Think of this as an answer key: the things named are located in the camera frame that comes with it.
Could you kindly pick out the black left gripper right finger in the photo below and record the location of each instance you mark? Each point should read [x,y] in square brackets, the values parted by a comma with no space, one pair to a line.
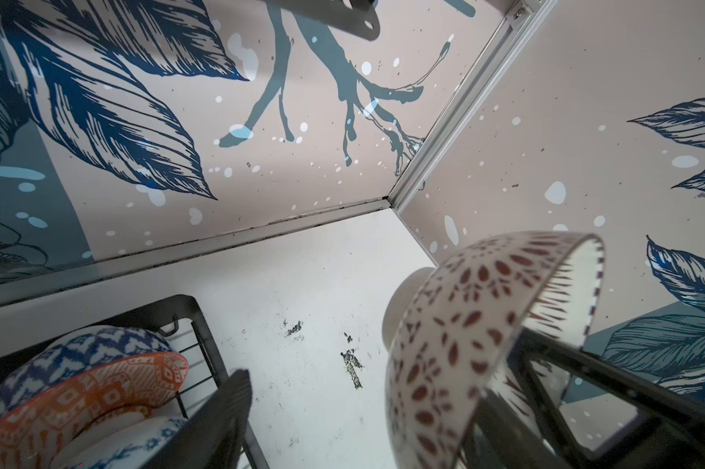
[496,438]

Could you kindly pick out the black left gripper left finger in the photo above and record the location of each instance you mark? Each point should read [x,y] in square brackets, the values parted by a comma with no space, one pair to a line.
[214,437]

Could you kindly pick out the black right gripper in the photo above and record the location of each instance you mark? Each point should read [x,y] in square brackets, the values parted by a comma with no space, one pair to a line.
[665,431]

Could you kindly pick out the blue floral ceramic bowl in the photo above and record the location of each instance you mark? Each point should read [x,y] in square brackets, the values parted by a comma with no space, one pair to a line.
[129,447]

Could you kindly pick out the white red dotted bowl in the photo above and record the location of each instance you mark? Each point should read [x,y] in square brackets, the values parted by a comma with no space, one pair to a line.
[451,346]

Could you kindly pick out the orange patterned ceramic bowl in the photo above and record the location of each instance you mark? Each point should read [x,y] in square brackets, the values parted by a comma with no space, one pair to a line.
[79,379]

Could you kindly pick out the black two-tier dish rack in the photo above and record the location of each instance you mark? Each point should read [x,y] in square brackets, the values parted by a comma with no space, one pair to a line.
[180,320]

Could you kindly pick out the black wall-mounted wire basket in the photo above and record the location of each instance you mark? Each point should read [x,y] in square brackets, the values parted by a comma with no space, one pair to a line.
[356,17]

